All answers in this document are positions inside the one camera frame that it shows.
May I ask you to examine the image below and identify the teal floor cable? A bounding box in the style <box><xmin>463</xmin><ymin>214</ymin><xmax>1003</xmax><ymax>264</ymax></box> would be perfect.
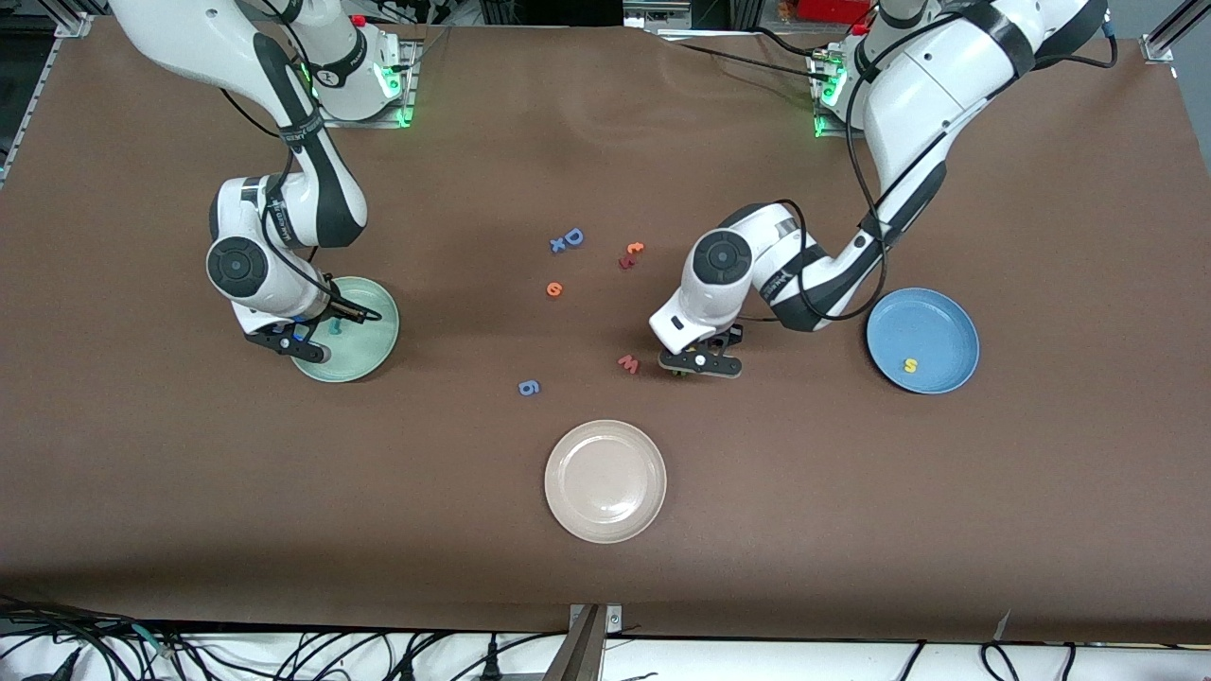
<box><xmin>128</xmin><ymin>620</ymin><xmax>185</xmax><ymax>660</ymax></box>

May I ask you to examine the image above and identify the silver metal fixture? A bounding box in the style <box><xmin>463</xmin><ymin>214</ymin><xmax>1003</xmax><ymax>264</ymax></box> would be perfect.
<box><xmin>629</xmin><ymin>0</ymin><xmax>729</xmax><ymax>37</ymax></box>

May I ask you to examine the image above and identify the black arm base cable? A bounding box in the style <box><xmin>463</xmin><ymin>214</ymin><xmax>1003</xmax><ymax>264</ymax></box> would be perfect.
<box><xmin>750</xmin><ymin>26</ymin><xmax>835</xmax><ymax>60</ymax></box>
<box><xmin>658</xmin><ymin>40</ymin><xmax>822</xmax><ymax>79</ymax></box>

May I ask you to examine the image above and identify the blue plate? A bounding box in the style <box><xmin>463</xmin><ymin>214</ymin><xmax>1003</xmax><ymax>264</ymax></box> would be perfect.
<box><xmin>866</xmin><ymin>288</ymin><xmax>981</xmax><ymax>395</ymax></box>

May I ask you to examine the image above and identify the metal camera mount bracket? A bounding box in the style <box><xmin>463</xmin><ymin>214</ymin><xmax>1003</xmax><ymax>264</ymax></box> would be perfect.
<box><xmin>541</xmin><ymin>603</ymin><xmax>625</xmax><ymax>681</ymax></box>

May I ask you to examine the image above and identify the aluminium frame profile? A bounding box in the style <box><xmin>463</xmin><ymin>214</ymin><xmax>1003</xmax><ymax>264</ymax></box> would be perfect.
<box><xmin>0</xmin><ymin>0</ymin><xmax>105</xmax><ymax>185</ymax></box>
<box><xmin>1140</xmin><ymin>0</ymin><xmax>1211</xmax><ymax>65</ymax></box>

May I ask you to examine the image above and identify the black cable connector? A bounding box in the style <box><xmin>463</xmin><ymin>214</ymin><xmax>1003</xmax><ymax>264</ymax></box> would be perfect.
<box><xmin>38</xmin><ymin>646</ymin><xmax>86</xmax><ymax>681</ymax></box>

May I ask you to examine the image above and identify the light green plate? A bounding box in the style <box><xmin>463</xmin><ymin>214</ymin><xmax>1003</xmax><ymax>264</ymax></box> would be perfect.
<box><xmin>293</xmin><ymin>276</ymin><xmax>401</xmax><ymax>384</ymax></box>

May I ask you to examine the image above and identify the beige plate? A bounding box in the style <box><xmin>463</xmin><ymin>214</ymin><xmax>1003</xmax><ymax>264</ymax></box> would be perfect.
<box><xmin>544</xmin><ymin>420</ymin><xmax>668</xmax><ymax>545</ymax></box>

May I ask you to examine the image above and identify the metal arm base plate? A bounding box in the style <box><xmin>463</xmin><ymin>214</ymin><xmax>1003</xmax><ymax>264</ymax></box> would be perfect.
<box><xmin>814</xmin><ymin>52</ymin><xmax>857</xmax><ymax>141</ymax></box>
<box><xmin>314</xmin><ymin>38</ymin><xmax>417</xmax><ymax>129</ymax></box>

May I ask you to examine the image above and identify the red box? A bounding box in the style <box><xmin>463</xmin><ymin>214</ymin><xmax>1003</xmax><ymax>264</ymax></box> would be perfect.
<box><xmin>798</xmin><ymin>0</ymin><xmax>876</xmax><ymax>25</ymax></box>

